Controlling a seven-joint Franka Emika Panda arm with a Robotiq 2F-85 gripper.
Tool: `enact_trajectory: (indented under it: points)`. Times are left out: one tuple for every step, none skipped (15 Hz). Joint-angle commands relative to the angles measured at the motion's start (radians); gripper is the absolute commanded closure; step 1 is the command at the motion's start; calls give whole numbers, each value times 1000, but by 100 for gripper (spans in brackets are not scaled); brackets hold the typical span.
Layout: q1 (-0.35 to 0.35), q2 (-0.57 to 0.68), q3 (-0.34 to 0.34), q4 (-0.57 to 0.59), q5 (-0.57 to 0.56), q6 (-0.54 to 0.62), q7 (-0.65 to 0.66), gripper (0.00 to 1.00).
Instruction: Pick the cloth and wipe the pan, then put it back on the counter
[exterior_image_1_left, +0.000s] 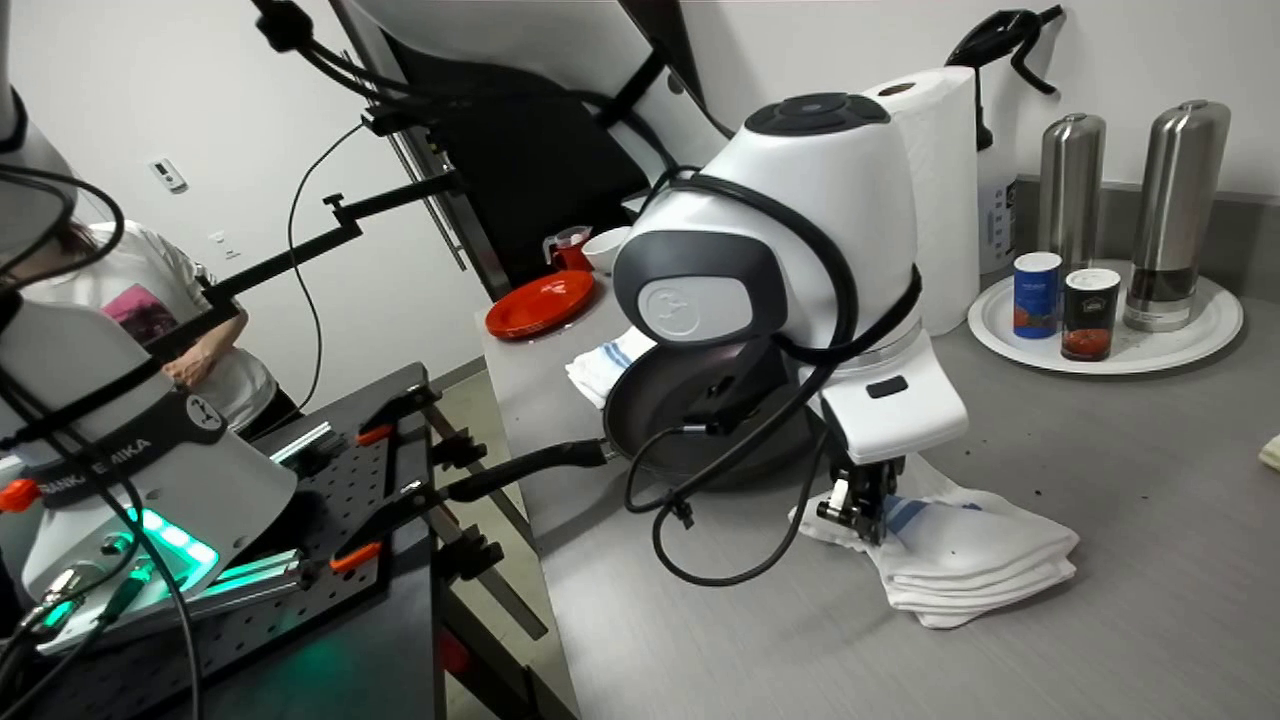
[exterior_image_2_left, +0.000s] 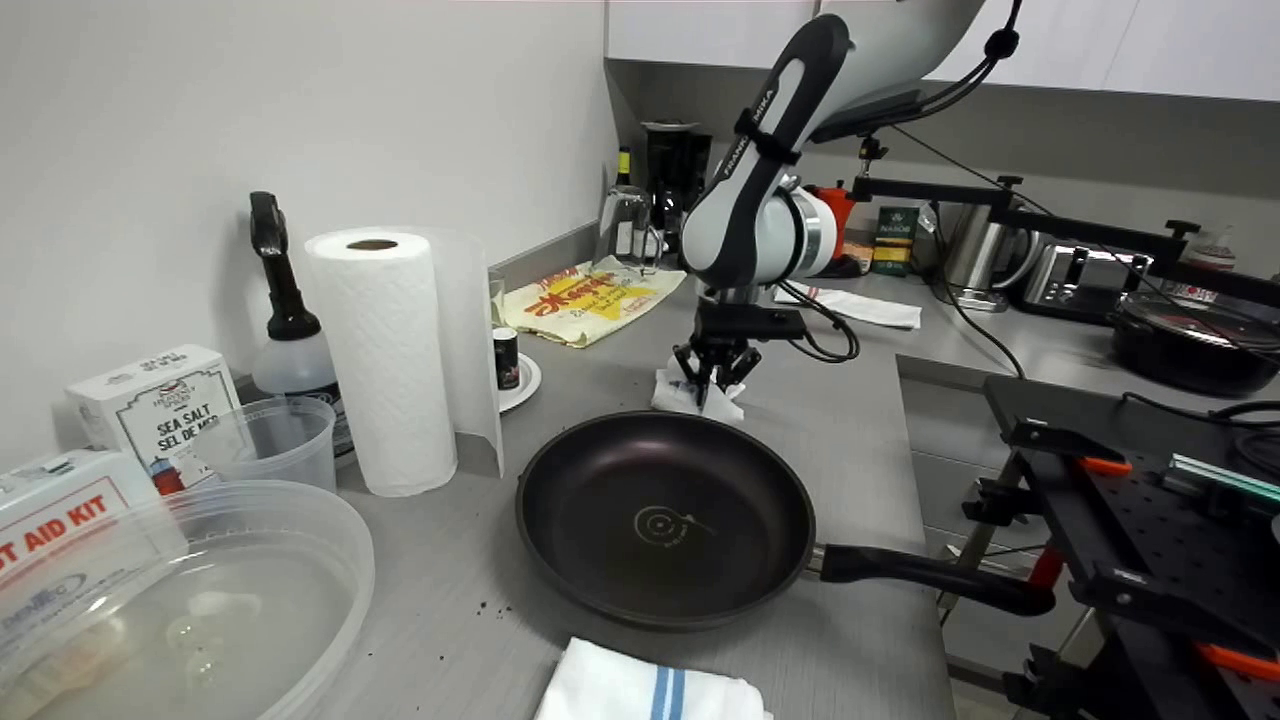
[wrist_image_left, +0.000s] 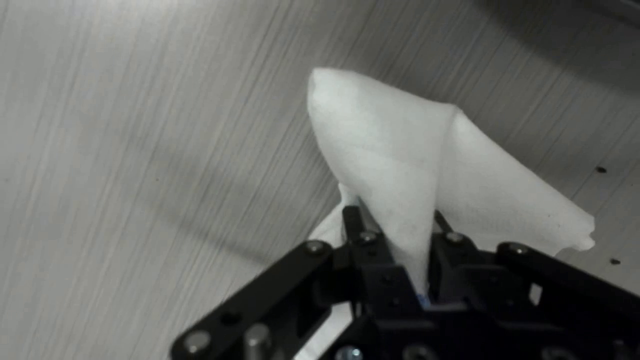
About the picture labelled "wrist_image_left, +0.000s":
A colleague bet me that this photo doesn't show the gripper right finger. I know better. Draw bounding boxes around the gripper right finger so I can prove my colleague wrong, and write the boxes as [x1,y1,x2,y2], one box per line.
[427,210,640,360]

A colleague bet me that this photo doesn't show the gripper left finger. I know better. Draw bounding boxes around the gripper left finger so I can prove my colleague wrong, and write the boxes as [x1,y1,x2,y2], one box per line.
[170,204,423,360]

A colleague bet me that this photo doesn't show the white cloth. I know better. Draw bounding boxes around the white cloth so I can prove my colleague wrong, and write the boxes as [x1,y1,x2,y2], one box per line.
[292,67,597,360]

